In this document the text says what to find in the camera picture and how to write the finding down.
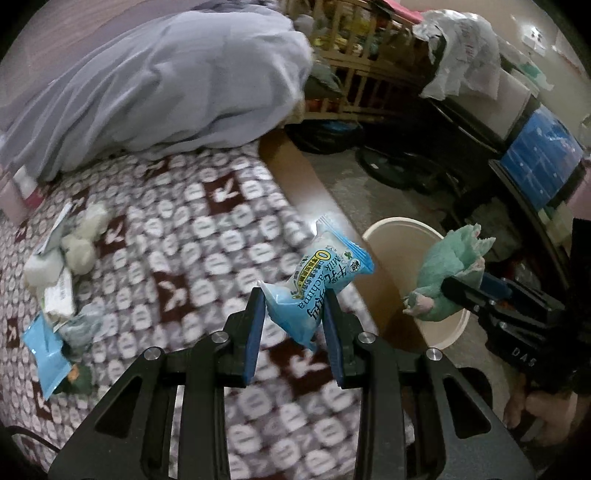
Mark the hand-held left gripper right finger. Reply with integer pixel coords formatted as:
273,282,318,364
322,292,546,480

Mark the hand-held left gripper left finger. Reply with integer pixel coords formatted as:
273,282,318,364
46,286,267,480

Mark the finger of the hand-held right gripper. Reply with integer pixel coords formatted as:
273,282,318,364
440,275,509,315
483,273,513,299

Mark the blue snack packet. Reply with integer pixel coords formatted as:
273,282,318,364
256,215,375,354

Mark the beige plastic bucket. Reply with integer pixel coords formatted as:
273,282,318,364
362,217,472,352

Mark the white plush toy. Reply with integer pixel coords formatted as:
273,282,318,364
60,203,112,278

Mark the white carton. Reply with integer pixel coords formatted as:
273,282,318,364
41,270,77,320

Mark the paper tissue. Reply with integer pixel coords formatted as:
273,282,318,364
23,251,64,291

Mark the person's right hand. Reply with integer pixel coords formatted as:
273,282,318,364
503,374,578,444

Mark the brown white printed blanket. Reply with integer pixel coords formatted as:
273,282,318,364
0,138,409,480

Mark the blue storage box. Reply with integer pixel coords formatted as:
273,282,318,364
500,107,585,212

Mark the black floor fan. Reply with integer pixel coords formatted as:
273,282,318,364
355,137,463,195

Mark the black table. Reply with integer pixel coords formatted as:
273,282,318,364
428,91,509,155

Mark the clear plastic wrapper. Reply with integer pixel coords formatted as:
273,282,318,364
58,304,105,352

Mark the green orange wrapper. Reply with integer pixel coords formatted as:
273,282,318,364
61,362,96,394

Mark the white box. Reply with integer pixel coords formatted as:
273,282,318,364
495,69,546,145

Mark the black bag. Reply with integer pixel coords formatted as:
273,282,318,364
288,121,364,156

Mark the torn blue packet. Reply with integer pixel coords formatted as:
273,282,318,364
21,316,73,400

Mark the white paper card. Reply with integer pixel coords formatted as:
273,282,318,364
38,200,75,256

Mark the white printed cloth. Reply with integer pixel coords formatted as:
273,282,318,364
412,9,509,100

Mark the wooden crib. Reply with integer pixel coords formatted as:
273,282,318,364
285,0,445,126

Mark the dark green pillow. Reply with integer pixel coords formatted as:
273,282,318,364
306,65,343,99

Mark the grey lavender quilt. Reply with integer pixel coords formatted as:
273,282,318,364
0,8,315,186

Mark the pink bottle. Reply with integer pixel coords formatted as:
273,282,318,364
0,178,27,225

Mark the wooden bed frame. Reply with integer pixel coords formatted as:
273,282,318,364
257,133,432,363

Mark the black cable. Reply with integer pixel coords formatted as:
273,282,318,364
8,429,62,453

